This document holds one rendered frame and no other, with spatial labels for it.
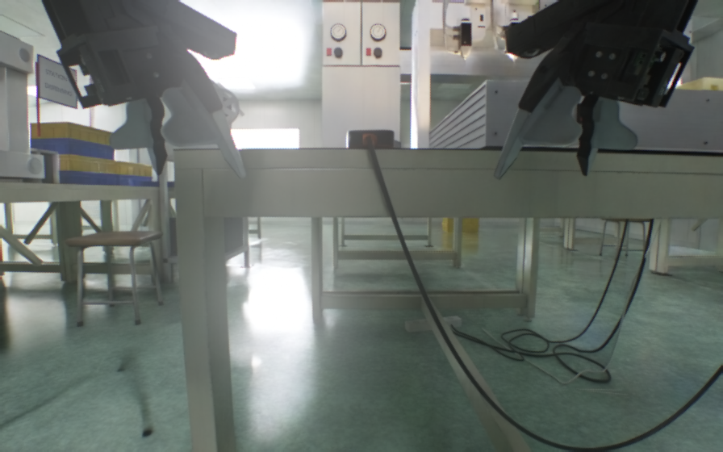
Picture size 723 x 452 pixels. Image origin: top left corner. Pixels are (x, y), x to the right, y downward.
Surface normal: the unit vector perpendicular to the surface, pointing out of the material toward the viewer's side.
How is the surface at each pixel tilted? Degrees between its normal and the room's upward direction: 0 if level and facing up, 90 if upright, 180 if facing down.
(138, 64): 93
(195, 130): 63
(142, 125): 124
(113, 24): 93
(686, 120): 90
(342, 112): 90
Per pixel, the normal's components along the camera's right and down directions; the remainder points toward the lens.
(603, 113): -0.78, 0.59
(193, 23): 0.84, 0.11
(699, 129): 0.00, 0.09
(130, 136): 0.76, 0.59
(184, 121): 0.61, -0.39
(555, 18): -0.87, 0.10
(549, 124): -0.64, -0.39
